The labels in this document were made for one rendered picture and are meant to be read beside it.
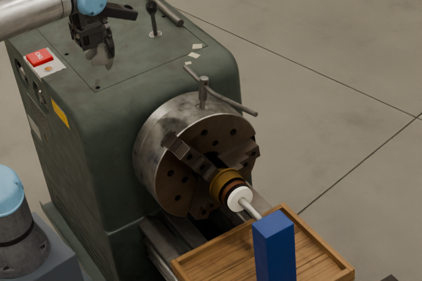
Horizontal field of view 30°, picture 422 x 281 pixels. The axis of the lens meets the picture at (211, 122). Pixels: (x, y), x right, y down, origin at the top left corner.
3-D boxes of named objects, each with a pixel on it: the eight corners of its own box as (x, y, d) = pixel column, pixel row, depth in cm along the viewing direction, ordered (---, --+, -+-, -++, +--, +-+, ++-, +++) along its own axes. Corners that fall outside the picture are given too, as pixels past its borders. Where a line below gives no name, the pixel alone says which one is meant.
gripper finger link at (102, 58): (91, 76, 199) (84, 44, 193) (112, 67, 201) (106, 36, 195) (97, 81, 197) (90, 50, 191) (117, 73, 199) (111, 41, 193)
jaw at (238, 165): (210, 148, 205) (247, 127, 209) (213, 162, 208) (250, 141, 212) (233, 170, 197) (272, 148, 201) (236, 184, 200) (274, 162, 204)
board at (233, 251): (171, 271, 205) (169, 261, 202) (284, 212, 218) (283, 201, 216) (234, 350, 184) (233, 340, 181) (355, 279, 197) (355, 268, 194)
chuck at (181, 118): (137, 212, 211) (137, 113, 194) (235, 180, 225) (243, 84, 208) (152, 232, 204) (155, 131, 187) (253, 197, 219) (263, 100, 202)
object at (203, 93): (195, 115, 200) (198, 76, 194) (203, 113, 201) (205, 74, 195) (200, 120, 198) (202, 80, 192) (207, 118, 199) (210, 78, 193)
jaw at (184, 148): (188, 163, 203) (161, 145, 195) (201, 148, 203) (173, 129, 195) (211, 186, 196) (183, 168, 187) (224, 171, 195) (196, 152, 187)
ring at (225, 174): (201, 171, 195) (220, 191, 189) (232, 156, 198) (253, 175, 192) (205, 198, 201) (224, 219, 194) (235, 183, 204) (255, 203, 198)
